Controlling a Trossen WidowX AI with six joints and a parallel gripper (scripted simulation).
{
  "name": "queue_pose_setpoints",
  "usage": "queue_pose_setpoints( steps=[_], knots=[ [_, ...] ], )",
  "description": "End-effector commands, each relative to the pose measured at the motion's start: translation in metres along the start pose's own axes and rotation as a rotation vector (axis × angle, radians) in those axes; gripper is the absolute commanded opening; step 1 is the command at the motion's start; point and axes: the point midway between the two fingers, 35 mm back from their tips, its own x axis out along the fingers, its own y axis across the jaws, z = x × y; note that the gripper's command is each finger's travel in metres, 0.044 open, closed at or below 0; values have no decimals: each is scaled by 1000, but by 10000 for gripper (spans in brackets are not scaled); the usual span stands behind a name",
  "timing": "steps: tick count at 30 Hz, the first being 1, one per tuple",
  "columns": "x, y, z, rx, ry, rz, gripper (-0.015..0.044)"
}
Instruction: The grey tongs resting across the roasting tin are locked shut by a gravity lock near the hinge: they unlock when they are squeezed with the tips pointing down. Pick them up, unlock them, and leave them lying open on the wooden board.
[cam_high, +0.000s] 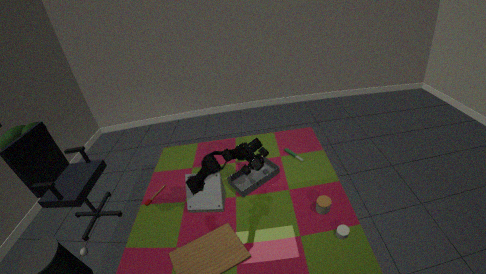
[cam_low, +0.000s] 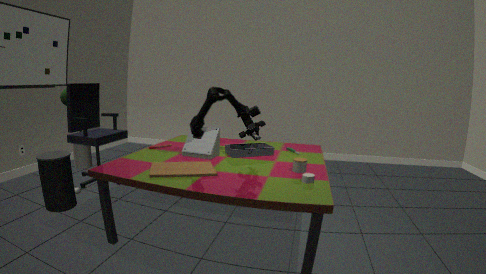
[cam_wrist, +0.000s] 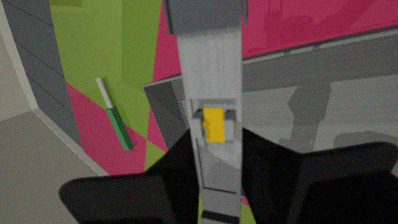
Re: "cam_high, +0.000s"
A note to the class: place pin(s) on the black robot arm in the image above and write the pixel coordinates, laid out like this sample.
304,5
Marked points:
210,165

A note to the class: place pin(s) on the wooden board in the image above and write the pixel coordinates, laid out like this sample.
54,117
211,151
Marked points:
213,253

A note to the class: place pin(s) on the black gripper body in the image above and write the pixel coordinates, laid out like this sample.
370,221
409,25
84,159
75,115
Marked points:
262,152

